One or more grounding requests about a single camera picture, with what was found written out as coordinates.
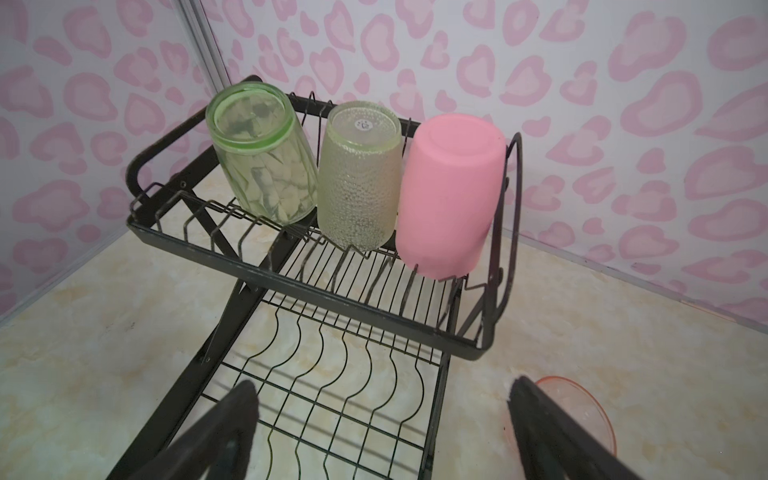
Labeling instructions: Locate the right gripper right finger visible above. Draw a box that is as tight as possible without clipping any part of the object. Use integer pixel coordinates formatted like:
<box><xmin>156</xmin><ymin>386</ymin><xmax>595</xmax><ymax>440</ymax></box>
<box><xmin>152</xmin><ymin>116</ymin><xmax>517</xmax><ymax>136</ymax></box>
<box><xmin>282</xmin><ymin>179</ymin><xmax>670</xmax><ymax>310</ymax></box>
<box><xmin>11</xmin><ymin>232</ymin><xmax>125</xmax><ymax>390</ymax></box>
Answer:
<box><xmin>507</xmin><ymin>376</ymin><xmax>640</xmax><ymax>480</ymax></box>

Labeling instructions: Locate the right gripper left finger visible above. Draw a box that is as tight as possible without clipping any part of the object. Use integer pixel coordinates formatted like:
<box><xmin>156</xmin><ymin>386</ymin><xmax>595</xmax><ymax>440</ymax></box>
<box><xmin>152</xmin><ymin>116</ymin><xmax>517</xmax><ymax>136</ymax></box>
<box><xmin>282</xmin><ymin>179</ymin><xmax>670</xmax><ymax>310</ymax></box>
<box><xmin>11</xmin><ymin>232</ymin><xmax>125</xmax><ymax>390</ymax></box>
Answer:
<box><xmin>132</xmin><ymin>381</ymin><xmax>259</xmax><ymax>479</ymax></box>

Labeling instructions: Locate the clear pink plastic cup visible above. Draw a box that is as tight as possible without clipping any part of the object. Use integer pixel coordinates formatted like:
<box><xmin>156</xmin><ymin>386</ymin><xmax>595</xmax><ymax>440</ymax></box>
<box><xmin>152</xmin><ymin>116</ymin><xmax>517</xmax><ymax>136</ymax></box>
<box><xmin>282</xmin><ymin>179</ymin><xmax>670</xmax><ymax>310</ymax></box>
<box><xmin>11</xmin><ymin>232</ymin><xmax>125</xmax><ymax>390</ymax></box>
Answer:
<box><xmin>535</xmin><ymin>376</ymin><xmax>617</xmax><ymax>455</ymax></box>

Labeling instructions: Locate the pale green textured cup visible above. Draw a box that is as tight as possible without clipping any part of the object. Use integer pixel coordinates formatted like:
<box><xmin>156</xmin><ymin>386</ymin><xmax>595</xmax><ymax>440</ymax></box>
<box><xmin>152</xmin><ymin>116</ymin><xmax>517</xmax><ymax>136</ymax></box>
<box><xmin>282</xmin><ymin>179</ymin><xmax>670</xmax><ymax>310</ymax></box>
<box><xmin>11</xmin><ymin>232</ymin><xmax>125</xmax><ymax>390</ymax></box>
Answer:
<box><xmin>317</xmin><ymin>101</ymin><xmax>404</xmax><ymax>252</ymax></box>

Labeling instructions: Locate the bright green plastic cup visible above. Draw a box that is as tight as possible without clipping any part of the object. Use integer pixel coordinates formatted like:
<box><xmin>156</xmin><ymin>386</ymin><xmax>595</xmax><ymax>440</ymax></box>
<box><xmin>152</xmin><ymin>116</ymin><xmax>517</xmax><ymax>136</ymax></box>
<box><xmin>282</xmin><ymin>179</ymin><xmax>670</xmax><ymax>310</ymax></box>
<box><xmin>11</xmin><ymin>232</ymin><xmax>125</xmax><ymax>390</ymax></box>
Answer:
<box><xmin>205</xmin><ymin>81</ymin><xmax>317</xmax><ymax>225</ymax></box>

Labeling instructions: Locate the black wire dish rack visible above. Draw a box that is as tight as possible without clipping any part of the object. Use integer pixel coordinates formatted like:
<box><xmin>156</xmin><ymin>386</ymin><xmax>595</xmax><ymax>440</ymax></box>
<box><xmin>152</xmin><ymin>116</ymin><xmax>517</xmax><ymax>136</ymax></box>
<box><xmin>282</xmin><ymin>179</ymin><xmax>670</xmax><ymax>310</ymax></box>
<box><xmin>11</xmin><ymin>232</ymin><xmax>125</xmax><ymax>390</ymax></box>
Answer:
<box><xmin>111</xmin><ymin>112</ymin><xmax>516</xmax><ymax>479</ymax></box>

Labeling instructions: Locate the aluminium frame post left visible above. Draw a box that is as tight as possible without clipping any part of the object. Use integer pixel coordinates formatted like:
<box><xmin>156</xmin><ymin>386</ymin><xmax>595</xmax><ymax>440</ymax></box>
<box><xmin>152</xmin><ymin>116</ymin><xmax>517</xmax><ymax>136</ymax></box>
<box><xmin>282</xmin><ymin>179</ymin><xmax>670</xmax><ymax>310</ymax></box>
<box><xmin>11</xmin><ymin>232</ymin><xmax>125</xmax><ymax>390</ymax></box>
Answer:
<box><xmin>173</xmin><ymin>0</ymin><xmax>232</xmax><ymax>94</ymax></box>

